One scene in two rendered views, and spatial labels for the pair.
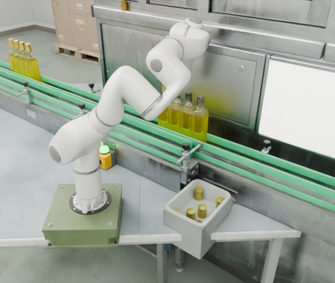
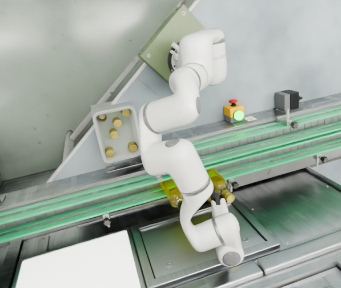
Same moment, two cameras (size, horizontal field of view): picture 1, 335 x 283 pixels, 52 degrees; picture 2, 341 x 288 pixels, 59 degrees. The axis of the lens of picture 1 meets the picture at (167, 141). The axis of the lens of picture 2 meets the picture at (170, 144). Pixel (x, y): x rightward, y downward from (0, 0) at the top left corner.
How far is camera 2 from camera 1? 0.73 m
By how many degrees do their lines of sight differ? 34
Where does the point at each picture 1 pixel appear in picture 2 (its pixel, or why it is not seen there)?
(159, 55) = (174, 150)
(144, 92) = (157, 110)
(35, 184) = (253, 43)
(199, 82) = not seen: hidden behind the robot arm
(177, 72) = (150, 155)
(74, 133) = (189, 39)
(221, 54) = (199, 264)
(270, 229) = (64, 166)
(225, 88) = (177, 241)
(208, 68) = not seen: hidden behind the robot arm
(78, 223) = (168, 34)
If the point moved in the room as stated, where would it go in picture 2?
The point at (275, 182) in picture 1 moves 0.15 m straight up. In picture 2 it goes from (77, 196) to (77, 216)
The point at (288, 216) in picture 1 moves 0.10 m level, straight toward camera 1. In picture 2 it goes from (57, 184) to (46, 164)
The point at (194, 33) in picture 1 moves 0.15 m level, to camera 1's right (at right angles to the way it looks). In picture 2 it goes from (206, 235) to (168, 275)
